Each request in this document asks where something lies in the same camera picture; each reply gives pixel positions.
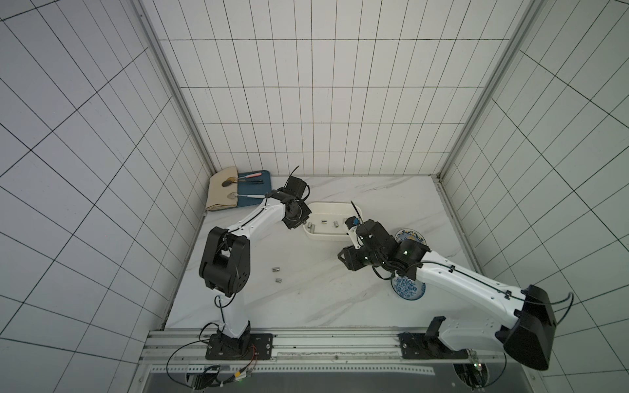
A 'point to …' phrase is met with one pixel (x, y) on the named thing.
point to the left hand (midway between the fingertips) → (304, 221)
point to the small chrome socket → (278, 280)
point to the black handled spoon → (230, 182)
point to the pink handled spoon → (251, 175)
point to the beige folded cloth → (217, 194)
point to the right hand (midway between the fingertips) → (335, 257)
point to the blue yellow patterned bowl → (409, 233)
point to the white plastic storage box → (328, 219)
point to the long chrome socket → (311, 228)
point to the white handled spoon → (234, 195)
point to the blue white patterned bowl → (408, 288)
